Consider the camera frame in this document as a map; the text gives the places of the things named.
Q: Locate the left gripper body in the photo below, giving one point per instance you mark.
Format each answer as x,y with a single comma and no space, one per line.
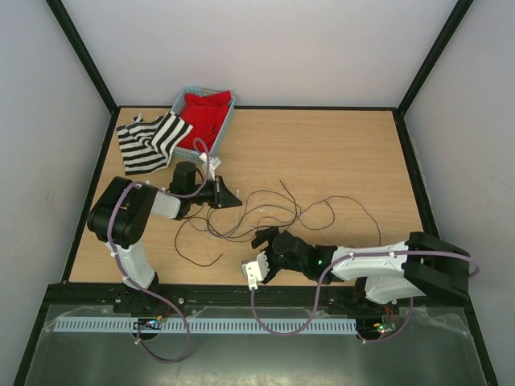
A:
213,193

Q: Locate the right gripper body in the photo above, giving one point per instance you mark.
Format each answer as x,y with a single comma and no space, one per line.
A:
276,264

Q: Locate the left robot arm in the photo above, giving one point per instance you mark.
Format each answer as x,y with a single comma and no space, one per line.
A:
119,217

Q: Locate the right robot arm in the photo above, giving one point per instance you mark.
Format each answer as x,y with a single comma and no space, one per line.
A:
422,265

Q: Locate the red cloth in basket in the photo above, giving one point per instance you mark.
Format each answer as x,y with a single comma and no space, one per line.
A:
205,114

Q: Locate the black white striped cloth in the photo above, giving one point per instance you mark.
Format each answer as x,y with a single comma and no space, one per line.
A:
148,146

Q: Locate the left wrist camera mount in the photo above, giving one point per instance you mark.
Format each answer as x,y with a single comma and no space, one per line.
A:
209,165

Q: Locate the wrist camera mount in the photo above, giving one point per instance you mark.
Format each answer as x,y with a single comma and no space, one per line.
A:
255,270
209,165

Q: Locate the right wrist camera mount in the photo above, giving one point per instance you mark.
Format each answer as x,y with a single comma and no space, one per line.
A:
255,270

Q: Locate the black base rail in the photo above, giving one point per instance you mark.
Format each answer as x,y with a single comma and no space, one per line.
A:
332,299

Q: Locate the light blue cable duct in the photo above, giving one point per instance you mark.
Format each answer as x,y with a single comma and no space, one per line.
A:
338,326

